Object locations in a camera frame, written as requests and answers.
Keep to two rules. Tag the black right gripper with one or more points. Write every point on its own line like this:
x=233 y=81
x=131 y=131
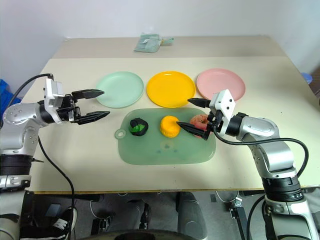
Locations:
x=213 y=122

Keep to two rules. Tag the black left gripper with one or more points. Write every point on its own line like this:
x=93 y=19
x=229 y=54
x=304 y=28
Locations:
x=67 y=110

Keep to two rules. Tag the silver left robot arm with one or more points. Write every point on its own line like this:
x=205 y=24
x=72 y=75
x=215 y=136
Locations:
x=20 y=117

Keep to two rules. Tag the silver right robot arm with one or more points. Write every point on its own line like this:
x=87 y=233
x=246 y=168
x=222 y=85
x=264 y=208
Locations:
x=270 y=147

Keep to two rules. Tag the pink toy food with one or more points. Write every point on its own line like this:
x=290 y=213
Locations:
x=198 y=121

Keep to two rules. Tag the yellow orange fruit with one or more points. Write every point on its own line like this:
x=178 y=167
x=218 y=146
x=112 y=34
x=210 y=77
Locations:
x=168 y=126

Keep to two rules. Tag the green plate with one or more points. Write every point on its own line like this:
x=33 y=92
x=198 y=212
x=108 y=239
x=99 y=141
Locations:
x=119 y=89

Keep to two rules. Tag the yellow plate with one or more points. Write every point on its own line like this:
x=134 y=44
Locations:
x=170 y=88

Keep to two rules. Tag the pink plate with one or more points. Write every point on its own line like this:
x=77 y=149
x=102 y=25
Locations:
x=221 y=83

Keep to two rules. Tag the dark green toy vegetable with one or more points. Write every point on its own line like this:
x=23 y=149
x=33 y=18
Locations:
x=138 y=127

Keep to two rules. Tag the translucent green cutting board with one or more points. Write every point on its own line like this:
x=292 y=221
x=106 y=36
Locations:
x=165 y=147

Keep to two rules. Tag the pale green folded cloth bag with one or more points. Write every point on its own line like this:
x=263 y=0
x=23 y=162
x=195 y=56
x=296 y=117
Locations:
x=148 y=43

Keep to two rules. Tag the light blue round object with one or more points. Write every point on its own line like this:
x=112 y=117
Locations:
x=307 y=77

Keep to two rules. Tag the black and white shoe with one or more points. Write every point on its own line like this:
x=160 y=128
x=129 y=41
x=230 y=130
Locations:
x=62 y=222

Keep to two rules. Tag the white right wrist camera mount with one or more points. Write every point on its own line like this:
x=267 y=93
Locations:
x=224 y=107

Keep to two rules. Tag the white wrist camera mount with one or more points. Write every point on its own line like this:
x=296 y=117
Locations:
x=224 y=107
x=51 y=94

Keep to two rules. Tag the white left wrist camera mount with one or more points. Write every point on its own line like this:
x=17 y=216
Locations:
x=51 y=94

